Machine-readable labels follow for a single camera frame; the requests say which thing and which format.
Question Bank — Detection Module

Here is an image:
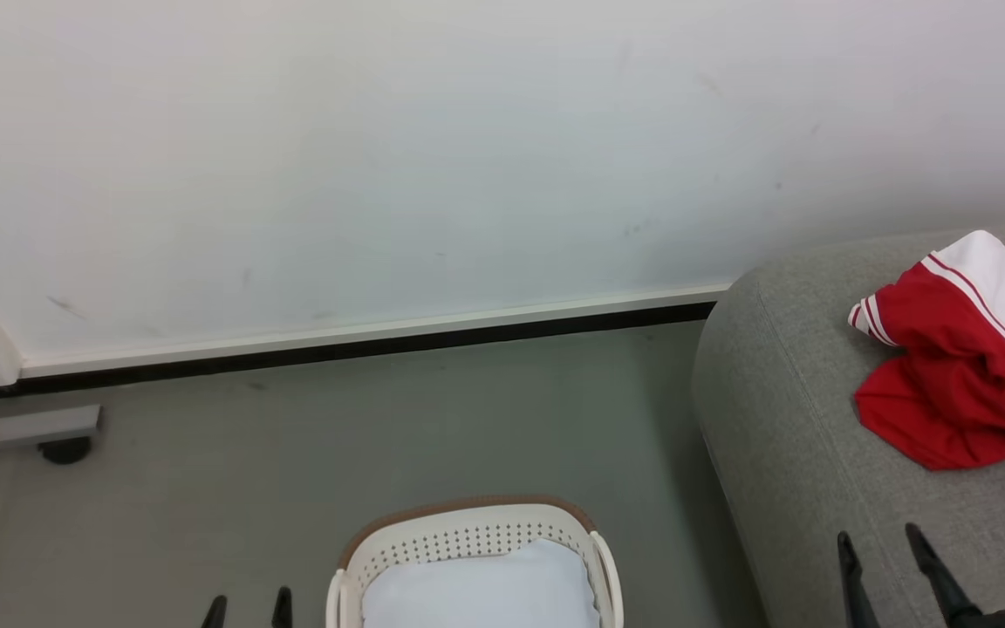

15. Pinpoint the black baseboard strip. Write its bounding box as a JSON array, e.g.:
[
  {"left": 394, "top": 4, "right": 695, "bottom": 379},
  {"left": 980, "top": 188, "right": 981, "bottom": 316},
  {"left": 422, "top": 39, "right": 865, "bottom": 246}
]
[{"left": 0, "top": 301, "right": 721, "bottom": 401}]

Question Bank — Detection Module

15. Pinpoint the black caster wheel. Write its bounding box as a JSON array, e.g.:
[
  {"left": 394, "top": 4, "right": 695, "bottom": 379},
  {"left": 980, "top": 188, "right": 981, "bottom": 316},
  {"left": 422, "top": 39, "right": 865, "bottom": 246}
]
[{"left": 38, "top": 436, "right": 92, "bottom": 465}]

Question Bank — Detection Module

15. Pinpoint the white perforated laundry basket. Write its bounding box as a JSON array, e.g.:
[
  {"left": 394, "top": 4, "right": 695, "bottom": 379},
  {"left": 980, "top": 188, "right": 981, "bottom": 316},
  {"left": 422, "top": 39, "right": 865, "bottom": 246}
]
[{"left": 326, "top": 495, "right": 625, "bottom": 628}]

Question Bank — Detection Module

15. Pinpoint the grey fabric sofa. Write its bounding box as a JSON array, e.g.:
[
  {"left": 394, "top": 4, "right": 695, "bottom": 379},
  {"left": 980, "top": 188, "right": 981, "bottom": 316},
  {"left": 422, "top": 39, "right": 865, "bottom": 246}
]
[{"left": 692, "top": 220, "right": 1005, "bottom": 628}]

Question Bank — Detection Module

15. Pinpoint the white baseboard trim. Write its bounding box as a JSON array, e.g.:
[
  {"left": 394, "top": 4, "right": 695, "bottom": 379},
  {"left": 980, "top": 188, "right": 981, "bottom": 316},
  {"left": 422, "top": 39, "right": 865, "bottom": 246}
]
[{"left": 18, "top": 283, "right": 734, "bottom": 379}]

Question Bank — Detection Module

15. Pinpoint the light blue cloth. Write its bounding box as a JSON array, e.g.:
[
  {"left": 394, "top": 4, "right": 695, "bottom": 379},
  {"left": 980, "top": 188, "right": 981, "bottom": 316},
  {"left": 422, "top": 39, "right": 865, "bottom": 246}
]
[{"left": 361, "top": 539, "right": 602, "bottom": 628}]

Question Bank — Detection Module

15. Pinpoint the red and white garment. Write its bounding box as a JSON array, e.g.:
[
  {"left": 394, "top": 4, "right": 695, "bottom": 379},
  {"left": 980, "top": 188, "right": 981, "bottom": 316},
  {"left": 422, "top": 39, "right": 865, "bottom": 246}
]
[{"left": 848, "top": 230, "right": 1005, "bottom": 473}]

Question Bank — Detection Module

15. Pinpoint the grey metal frame leg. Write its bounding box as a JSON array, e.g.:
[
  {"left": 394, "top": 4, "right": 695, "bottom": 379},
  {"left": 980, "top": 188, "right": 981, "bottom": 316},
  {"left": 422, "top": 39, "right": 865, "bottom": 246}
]
[{"left": 0, "top": 384, "right": 103, "bottom": 476}]

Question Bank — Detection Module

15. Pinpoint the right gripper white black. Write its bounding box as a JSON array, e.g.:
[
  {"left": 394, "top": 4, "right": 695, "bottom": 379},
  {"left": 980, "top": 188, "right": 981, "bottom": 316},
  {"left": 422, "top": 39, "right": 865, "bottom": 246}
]
[{"left": 837, "top": 523, "right": 1005, "bottom": 628}]

